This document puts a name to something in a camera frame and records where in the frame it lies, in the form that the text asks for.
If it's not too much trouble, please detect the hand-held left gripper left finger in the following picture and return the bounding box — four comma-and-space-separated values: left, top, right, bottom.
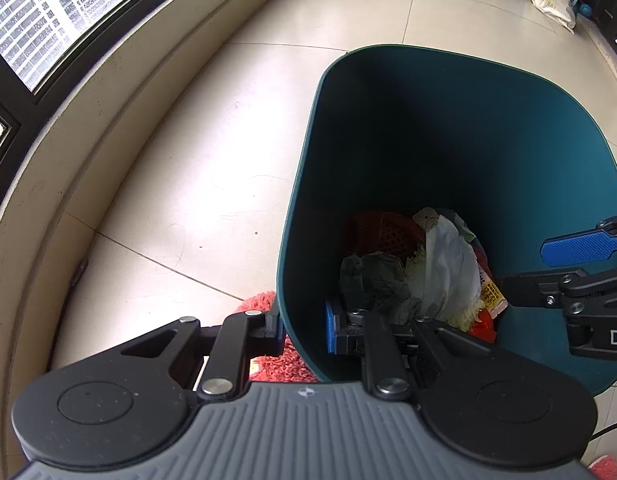
121, 305, 287, 402

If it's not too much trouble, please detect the white tote bag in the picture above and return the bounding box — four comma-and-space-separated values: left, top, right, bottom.
528, 0, 577, 32

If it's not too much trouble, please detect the coffee stick packet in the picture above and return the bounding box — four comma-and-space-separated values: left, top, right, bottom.
481, 280, 509, 314

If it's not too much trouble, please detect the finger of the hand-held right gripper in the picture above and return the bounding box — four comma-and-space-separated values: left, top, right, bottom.
498, 269, 589, 311
541, 204, 617, 267

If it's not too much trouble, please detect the dark green trash bin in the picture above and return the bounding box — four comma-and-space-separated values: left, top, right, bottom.
277, 45, 617, 398

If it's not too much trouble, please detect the white tissue paper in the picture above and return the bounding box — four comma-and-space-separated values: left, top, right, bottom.
423, 215, 482, 319

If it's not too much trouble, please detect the blue-grey paper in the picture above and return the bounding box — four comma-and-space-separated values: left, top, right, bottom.
338, 252, 422, 324

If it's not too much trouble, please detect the red shaggy mat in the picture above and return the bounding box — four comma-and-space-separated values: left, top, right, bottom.
236, 290, 617, 480

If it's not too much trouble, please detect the clear printed plastic bag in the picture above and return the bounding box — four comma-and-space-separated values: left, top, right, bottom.
413, 206, 478, 242

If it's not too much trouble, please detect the dark window frame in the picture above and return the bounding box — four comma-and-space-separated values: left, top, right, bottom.
0, 0, 230, 171

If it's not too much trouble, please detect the red plastic bag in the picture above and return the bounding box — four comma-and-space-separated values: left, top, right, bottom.
468, 310, 497, 344

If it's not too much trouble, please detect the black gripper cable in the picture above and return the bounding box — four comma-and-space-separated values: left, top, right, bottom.
585, 412, 617, 444

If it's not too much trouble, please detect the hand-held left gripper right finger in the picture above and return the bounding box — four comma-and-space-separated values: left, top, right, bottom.
325, 300, 514, 402

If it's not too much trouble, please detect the red foam fruit net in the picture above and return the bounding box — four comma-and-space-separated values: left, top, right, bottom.
345, 211, 425, 257

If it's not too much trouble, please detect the napa cabbage leaf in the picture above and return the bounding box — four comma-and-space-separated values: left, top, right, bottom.
405, 250, 485, 332

